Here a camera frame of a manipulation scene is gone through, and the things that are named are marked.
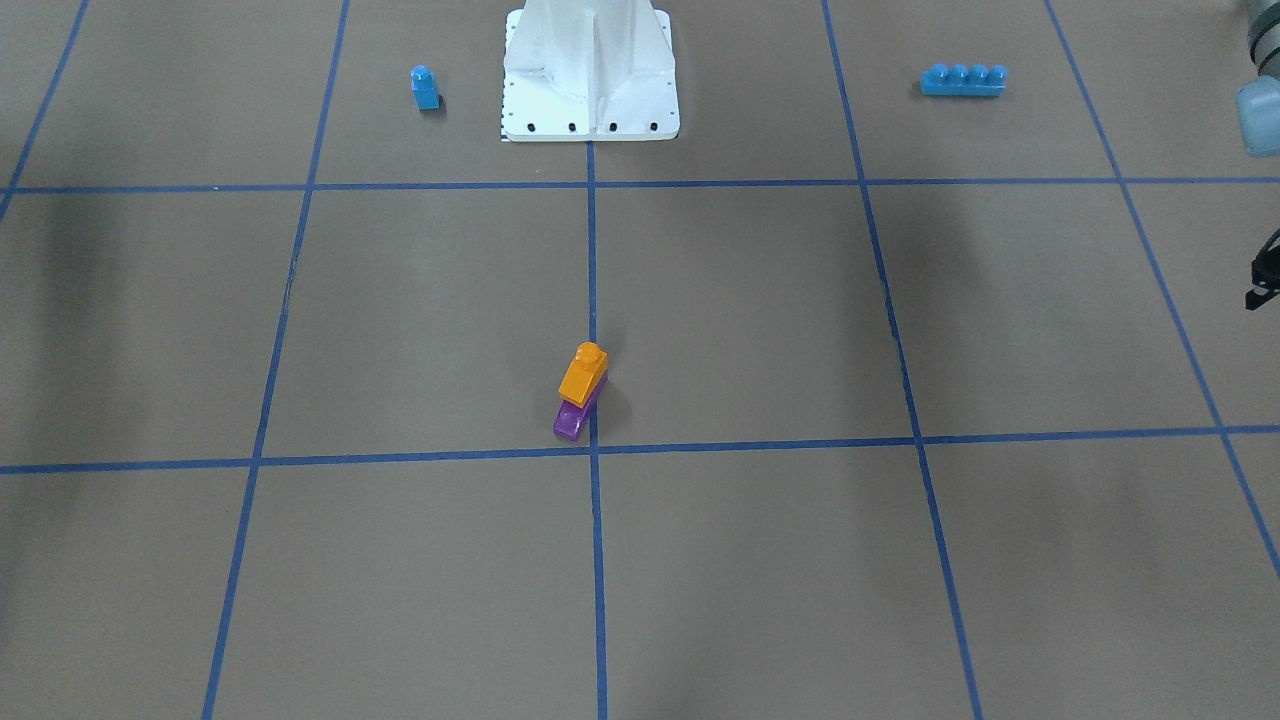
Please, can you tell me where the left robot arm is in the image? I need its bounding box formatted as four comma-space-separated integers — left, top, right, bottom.
1235, 1, 1279, 311

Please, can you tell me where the purple trapezoid block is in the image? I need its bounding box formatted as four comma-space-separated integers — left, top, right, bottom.
552, 372, 608, 442

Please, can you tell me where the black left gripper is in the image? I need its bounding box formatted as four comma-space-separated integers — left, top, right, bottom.
1244, 229, 1280, 311

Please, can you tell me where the small blue block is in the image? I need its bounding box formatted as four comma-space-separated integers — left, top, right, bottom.
410, 65, 442, 111

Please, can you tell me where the orange trapezoid block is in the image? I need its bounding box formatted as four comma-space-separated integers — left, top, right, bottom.
558, 341, 609, 407

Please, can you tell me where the long blue studded block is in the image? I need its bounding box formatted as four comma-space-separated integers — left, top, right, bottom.
919, 63, 1009, 97

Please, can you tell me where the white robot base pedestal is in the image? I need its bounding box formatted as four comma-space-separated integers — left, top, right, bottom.
500, 1, 681, 143

